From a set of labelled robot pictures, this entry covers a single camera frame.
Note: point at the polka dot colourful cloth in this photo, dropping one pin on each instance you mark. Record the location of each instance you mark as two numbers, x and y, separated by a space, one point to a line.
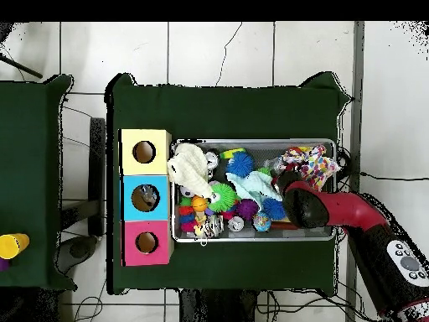
314 162

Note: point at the green spiky rubber ball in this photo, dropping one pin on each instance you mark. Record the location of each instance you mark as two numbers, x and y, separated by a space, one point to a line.
222 196

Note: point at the small orange basketball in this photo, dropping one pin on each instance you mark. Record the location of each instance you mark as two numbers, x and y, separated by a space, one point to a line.
199 203

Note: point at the black upright panel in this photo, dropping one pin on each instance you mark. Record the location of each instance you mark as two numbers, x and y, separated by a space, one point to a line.
98 168

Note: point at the grey round floor base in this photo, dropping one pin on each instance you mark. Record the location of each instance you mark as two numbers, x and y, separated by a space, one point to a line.
80 249

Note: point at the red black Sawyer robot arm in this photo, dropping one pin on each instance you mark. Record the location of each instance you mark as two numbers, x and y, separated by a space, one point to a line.
335 209

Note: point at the mint green fuzzy cloth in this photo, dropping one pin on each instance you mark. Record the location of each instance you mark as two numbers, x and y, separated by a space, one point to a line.
253 185

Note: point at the clear plastic bottle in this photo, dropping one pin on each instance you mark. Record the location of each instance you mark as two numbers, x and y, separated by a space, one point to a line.
150 196

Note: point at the purple object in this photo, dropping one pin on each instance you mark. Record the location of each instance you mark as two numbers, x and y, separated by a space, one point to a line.
3 265

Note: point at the yellow plastic cup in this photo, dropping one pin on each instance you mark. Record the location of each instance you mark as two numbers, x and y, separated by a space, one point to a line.
12 246

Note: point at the wooden box with three holes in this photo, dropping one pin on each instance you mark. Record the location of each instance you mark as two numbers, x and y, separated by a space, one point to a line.
161 144

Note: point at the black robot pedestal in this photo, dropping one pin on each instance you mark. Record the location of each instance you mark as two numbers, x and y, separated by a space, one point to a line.
221 308

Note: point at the dark green side table cloth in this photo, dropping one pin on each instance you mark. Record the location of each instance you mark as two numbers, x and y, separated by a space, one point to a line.
30 168

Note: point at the cream knitted cloth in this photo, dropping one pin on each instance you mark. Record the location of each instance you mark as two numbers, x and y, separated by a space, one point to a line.
189 168

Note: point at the dark green spiky ball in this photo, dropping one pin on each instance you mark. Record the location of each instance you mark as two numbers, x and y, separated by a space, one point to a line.
265 171

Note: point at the blue spiky rubber ball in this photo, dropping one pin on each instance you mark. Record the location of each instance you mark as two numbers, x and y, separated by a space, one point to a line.
240 164

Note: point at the crushed silver can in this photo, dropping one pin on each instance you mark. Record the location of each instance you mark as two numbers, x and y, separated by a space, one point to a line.
213 225

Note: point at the small globe ball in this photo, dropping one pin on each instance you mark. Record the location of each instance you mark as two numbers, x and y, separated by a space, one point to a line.
262 222

